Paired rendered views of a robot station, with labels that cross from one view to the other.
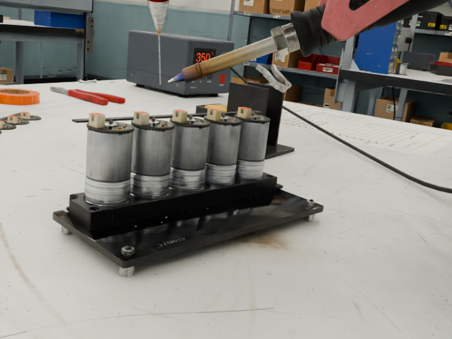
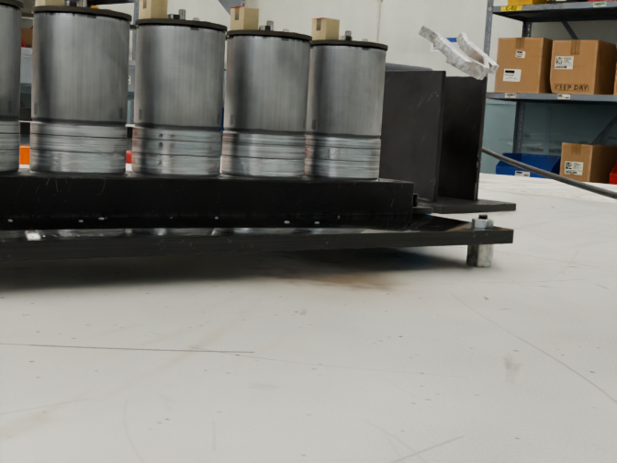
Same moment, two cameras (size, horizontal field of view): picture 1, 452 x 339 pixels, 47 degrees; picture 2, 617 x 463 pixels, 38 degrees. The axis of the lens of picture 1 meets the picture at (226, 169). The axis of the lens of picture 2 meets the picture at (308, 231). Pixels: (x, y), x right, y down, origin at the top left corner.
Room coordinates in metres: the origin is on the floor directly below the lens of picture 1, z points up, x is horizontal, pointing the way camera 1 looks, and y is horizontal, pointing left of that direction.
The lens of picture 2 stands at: (0.07, -0.07, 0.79)
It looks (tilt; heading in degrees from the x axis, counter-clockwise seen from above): 7 degrees down; 12
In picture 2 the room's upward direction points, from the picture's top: 3 degrees clockwise
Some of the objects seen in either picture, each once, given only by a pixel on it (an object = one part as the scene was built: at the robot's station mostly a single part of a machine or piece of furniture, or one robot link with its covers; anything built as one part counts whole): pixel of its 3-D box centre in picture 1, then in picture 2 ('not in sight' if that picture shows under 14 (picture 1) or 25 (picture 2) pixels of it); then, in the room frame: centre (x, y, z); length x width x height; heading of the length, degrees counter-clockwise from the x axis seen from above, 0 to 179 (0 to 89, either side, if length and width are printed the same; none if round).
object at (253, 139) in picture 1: (247, 151); (342, 124); (0.35, -0.01, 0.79); 0.02 x 0.02 x 0.05
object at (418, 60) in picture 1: (418, 61); not in sight; (3.06, -1.03, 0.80); 0.15 x 0.12 x 0.10; 56
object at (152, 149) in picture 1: (150, 164); (79, 108); (0.29, 0.04, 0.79); 0.02 x 0.02 x 0.05
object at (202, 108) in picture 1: (229, 114); not in sight; (0.69, 0.00, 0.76); 0.07 x 0.05 x 0.02; 57
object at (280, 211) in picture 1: (200, 216); (202, 237); (0.30, 0.01, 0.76); 0.16 x 0.07 x 0.01; 136
